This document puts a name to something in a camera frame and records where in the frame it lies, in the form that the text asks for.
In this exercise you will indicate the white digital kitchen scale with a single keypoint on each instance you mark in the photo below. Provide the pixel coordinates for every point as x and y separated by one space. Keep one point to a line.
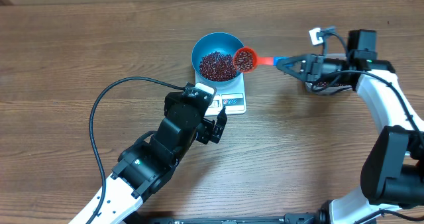
229 94

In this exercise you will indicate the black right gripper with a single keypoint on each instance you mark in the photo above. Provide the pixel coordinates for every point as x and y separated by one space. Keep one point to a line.
317 59

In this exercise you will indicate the clear plastic container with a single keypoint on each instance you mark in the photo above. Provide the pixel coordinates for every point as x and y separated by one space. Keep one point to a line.
323 88

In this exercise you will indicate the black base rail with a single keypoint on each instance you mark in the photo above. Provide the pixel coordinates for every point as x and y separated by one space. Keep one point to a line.
238 220

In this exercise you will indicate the red beans in bowl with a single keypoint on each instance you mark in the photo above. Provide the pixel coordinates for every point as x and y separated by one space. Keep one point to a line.
217 67

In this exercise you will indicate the red measuring scoop blue handle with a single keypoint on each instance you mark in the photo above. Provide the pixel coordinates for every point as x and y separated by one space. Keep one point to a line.
257 60

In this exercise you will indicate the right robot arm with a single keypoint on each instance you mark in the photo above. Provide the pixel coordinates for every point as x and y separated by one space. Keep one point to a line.
391 178

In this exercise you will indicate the blue bowl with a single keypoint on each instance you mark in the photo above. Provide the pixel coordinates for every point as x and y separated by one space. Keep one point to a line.
224 43

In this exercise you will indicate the red beans in scoop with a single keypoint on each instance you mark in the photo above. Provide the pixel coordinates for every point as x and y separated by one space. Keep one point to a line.
243 61

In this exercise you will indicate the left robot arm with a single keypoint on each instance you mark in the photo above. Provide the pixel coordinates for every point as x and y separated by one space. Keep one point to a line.
147 165

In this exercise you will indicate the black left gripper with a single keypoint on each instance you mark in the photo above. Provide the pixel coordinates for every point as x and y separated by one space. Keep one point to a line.
206 132

